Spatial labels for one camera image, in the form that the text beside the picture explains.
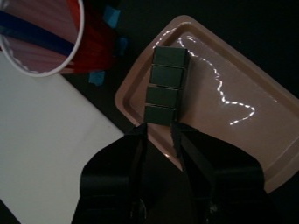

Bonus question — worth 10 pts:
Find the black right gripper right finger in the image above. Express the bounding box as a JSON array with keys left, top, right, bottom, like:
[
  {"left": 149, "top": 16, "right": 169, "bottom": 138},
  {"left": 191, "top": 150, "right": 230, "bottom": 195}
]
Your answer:
[{"left": 169, "top": 122, "right": 283, "bottom": 224}]

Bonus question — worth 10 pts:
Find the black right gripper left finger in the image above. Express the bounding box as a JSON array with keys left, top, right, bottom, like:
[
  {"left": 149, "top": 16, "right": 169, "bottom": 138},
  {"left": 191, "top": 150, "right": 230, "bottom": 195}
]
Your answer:
[{"left": 69, "top": 122, "right": 149, "bottom": 224}]

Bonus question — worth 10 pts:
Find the red plastic cup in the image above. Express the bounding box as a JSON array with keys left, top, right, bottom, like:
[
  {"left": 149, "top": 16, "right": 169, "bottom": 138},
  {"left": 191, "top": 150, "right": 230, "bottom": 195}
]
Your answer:
[{"left": 0, "top": 0, "right": 119, "bottom": 79}]

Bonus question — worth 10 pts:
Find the blue toy knife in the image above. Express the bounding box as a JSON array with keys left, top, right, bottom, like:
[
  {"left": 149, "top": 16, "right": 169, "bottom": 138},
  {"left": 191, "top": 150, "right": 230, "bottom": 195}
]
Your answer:
[{"left": 0, "top": 10, "right": 76, "bottom": 57}]

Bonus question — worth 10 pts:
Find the blue tape piece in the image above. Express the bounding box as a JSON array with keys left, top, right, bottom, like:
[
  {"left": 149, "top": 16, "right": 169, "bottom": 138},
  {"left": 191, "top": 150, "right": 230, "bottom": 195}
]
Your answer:
[
  {"left": 101, "top": 4, "right": 123, "bottom": 29},
  {"left": 116, "top": 36, "right": 129, "bottom": 57},
  {"left": 88, "top": 70, "right": 107, "bottom": 88}
]

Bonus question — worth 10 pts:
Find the pink rectangular plate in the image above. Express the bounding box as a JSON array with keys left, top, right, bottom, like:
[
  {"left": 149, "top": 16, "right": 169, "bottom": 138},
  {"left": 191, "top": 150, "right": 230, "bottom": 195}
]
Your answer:
[{"left": 113, "top": 14, "right": 299, "bottom": 194}]

